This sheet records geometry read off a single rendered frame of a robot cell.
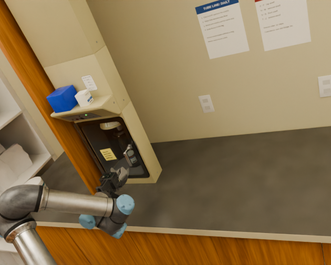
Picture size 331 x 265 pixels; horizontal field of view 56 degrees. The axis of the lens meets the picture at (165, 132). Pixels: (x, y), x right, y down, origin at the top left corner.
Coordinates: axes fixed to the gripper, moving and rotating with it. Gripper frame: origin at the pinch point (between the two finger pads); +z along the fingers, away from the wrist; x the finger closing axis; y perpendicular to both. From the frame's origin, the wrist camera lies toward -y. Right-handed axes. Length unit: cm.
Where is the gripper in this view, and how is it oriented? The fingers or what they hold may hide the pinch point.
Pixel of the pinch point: (123, 171)
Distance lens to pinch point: 158.2
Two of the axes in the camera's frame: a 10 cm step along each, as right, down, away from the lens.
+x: -8.8, 1.0, 4.6
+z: 3.3, -5.7, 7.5
